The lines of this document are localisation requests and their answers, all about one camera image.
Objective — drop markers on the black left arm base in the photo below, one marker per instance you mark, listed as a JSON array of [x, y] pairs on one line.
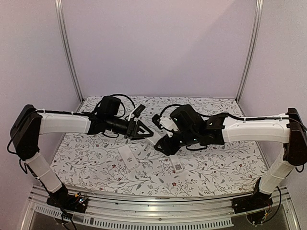
[[62, 199]]

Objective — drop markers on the white remote control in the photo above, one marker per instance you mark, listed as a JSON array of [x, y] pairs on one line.
[[154, 139]]

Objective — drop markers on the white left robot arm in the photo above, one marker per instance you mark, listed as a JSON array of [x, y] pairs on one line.
[[32, 123]]

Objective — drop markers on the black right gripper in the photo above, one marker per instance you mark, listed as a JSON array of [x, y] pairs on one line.
[[168, 148]]

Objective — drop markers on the white remote with QR label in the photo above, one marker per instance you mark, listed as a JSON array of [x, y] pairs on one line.
[[178, 168]]

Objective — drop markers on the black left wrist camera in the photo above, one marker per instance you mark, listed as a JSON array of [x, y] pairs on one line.
[[137, 111]]

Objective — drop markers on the white remote with logo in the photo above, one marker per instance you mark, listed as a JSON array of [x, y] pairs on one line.
[[128, 157]]

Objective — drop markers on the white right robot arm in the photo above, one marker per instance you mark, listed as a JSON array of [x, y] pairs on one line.
[[186, 127]]

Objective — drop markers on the aluminium back right frame post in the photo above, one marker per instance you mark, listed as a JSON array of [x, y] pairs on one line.
[[251, 49]]

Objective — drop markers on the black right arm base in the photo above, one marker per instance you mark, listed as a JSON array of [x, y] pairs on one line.
[[252, 202]]

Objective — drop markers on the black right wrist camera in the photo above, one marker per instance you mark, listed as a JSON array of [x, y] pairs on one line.
[[156, 121]]

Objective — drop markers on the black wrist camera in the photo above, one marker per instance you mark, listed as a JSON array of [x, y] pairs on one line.
[[137, 111], [156, 121]]

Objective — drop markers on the aluminium back left frame post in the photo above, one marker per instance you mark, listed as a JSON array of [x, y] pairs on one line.
[[67, 49]]

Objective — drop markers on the aluminium front rail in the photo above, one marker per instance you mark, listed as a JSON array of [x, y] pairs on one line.
[[112, 211]]

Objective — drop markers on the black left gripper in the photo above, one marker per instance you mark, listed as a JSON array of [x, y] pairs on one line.
[[132, 131]]

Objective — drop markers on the aluminium frame post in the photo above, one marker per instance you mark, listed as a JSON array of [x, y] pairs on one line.
[[67, 49], [251, 49]]

